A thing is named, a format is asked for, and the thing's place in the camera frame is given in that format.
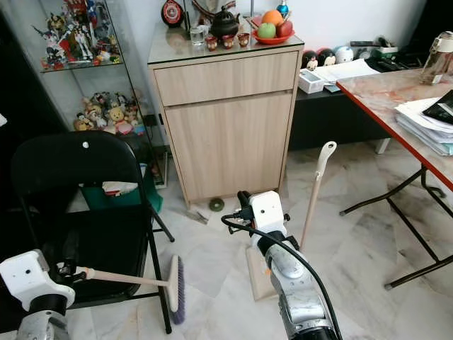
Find low black bench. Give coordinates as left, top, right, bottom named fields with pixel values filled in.
left=287, top=64, right=425, bottom=154

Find light wooden cabinet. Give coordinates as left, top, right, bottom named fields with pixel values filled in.
left=147, top=24, right=306, bottom=208

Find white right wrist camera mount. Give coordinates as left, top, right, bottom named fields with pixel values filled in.
left=248, top=189, right=288, bottom=239

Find black folding chair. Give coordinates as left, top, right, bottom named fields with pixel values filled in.
left=11, top=130, right=175, bottom=336

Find clear drinking glass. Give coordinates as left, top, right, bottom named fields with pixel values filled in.
left=190, top=25, right=209, bottom=48

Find green storage bin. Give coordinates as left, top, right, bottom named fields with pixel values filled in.
left=79, top=180, right=163, bottom=213

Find red black round helmet toy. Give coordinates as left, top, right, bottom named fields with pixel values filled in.
left=314, top=47, right=336, bottom=67

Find stack of white papers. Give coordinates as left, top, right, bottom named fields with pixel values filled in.
left=394, top=95, right=453, bottom=157

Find cream long-handled dustpan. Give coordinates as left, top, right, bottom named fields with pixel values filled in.
left=243, top=140, right=339, bottom=302

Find small white open box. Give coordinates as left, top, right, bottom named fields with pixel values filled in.
left=298, top=69, right=325, bottom=95

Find red apple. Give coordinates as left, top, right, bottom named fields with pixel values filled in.
left=277, top=19, right=296, bottom=38

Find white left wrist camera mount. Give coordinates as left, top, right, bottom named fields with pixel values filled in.
left=0, top=249, right=76, bottom=313

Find robot model figurines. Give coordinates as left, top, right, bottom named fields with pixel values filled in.
left=32, top=0, right=122, bottom=72

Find red fruit plate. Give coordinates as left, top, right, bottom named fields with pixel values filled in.
left=251, top=28, right=297, bottom=46

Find clear water bottle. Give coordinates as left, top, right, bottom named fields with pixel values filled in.
left=418, top=31, right=453, bottom=86

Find orange fruit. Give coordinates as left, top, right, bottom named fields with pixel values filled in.
left=261, top=9, right=285, bottom=27

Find plush toy pile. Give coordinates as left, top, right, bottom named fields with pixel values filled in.
left=71, top=90, right=147, bottom=136

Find green apple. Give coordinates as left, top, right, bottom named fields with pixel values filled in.
left=257, top=22, right=279, bottom=40

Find loose white paper sheets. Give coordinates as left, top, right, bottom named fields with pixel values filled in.
left=315, top=58, right=382, bottom=85

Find round red black plaque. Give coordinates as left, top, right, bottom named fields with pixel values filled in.
left=160, top=0, right=184, bottom=28

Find black phone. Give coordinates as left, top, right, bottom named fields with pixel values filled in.
left=422, top=90, right=453, bottom=127

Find black teapot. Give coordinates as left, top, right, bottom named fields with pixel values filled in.
left=208, top=8, right=242, bottom=39

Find white round helmet toy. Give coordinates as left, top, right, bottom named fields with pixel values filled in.
left=333, top=45, right=355, bottom=65

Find glass display cabinet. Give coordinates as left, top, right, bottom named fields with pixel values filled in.
left=14, top=0, right=165, bottom=189

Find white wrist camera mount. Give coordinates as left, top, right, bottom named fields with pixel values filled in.
left=248, top=189, right=288, bottom=239
left=0, top=249, right=76, bottom=313

